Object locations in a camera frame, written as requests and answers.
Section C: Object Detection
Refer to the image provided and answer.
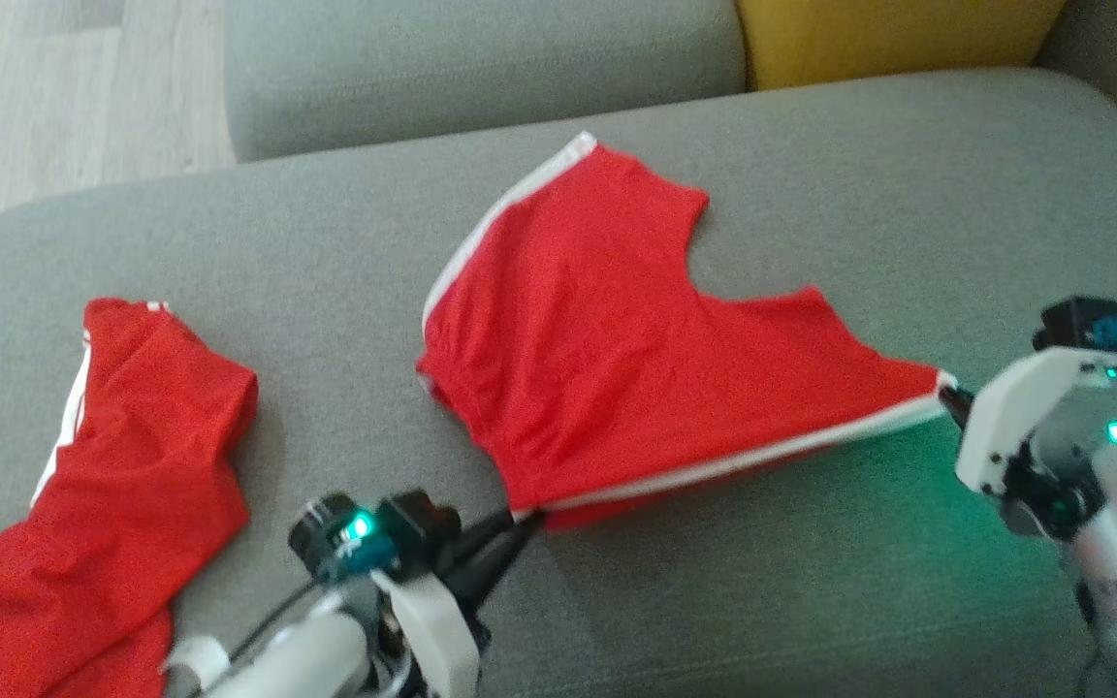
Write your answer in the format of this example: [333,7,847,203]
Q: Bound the red shorts white trim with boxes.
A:
[415,131,959,532]

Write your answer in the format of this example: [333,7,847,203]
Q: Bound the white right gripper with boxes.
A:
[938,347,1117,541]

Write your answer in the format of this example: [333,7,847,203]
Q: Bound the yellow sofa cushion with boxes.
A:
[735,0,1069,92]

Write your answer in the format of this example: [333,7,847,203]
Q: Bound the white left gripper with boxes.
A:
[371,508,547,698]

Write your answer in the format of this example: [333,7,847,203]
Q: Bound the left cable teal connector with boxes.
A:
[227,535,402,672]

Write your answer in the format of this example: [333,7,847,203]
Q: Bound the grey sofa seat cushion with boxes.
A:
[0,66,1117,698]

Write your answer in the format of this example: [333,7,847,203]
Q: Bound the grey sofa back cushion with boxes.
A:
[223,0,750,164]

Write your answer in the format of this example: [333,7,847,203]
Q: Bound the red basketball jersey white sleeves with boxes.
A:
[0,296,260,698]

